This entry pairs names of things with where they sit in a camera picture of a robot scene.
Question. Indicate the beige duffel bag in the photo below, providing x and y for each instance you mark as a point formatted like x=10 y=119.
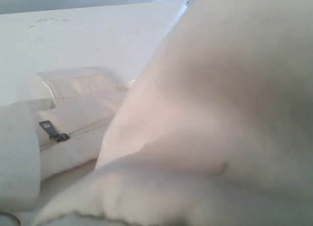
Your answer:
x=216 y=131

